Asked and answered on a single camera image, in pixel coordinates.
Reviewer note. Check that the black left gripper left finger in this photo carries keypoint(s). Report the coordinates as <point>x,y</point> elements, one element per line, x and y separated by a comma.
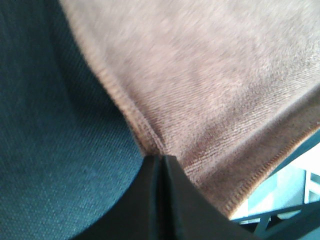
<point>135,215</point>

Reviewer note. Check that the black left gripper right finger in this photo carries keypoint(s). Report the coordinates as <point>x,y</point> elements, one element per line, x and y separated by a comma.
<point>186,214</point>

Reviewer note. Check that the brown microfiber towel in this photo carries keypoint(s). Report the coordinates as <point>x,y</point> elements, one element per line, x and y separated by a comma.
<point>229,87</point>

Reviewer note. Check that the black cloth table cover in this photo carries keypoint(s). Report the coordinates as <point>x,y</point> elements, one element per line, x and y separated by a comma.
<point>67,153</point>

